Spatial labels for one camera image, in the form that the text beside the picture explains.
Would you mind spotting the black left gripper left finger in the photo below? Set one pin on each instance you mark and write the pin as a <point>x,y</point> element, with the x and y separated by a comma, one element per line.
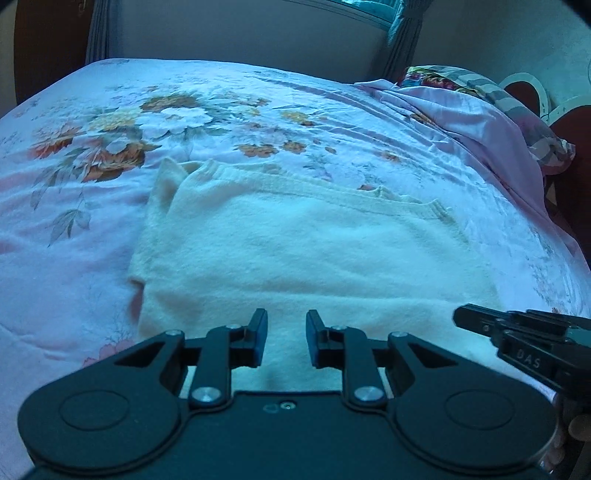
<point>247,342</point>

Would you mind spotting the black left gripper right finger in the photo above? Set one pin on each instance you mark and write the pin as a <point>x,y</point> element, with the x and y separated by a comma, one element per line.
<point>325,343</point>

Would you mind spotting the cream knitted sweater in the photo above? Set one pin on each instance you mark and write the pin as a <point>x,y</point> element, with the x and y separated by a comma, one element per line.
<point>220,241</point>

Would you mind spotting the red white headboard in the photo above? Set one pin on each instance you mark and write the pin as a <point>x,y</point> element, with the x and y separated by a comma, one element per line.
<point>569,191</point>

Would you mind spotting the floral patterned pillow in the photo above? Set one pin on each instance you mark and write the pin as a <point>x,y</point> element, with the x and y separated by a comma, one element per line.
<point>553,153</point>

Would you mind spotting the pink folded blanket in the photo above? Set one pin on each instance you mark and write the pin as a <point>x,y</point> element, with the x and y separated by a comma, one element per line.
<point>475,133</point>

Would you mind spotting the pink floral bed sheet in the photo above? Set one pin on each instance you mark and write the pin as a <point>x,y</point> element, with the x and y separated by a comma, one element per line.
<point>79,159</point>

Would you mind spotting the grey curtain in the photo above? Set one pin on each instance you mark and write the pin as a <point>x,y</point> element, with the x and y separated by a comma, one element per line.
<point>403,37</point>

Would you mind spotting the bright window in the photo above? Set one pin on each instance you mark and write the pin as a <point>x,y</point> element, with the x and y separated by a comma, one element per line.
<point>385,10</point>

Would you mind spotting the dark wooden door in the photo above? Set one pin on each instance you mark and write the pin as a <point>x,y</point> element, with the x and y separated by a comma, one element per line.
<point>50,41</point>

